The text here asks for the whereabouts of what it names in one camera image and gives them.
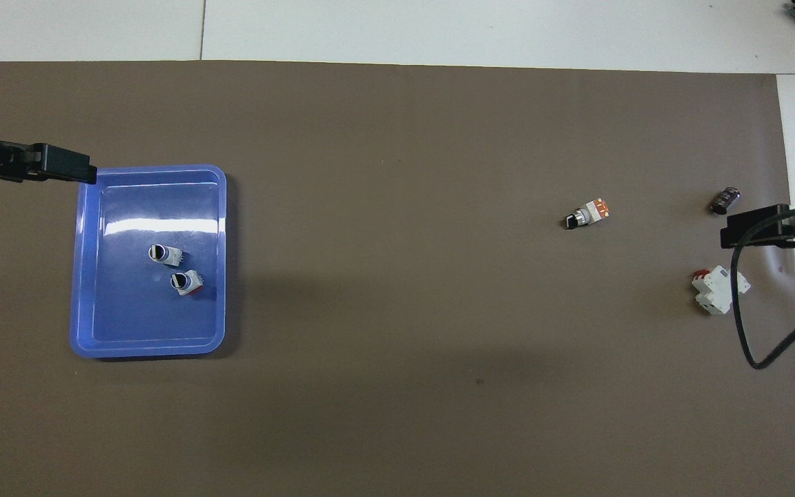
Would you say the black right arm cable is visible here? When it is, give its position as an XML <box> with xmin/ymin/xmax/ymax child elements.
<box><xmin>731</xmin><ymin>204</ymin><xmax>795</xmax><ymax>371</ymax></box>

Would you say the orange-backed selector switch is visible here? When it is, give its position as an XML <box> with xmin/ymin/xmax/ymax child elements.
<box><xmin>563</xmin><ymin>197</ymin><xmax>611</xmax><ymax>231</ymax></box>

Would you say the blue plastic tray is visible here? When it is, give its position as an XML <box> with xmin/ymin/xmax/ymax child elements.
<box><xmin>70</xmin><ymin>164</ymin><xmax>228</xmax><ymax>360</ymax></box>

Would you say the white selector switch black knob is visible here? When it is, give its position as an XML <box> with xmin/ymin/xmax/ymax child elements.
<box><xmin>169</xmin><ymin>269</ymin><xmax>204</xmax><ymax>298</ymax></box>

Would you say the small dark terminal block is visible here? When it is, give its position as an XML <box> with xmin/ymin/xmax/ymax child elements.
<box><xmin>709</xmin><ymin>185</ymin><xmax>742</xmax><ymax>215</ymax></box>

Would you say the green-backed selector switch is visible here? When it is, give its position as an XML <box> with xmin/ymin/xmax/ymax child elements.
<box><xmin>147</xmin><ymin>242</ymin><xmax>185</xmax><ymax>268</ymax></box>

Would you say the white circuit breaker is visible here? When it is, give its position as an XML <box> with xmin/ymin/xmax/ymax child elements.
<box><xmin>690</xmin><ymin>265</ymin><xmax>751</xmax><ymax>315</ymax></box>

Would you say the brown table mat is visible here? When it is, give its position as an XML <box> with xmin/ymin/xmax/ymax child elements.
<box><xmin>0</xmin><ymin>61</ymin><xmax>795</xmax><ymax>497</ymax></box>

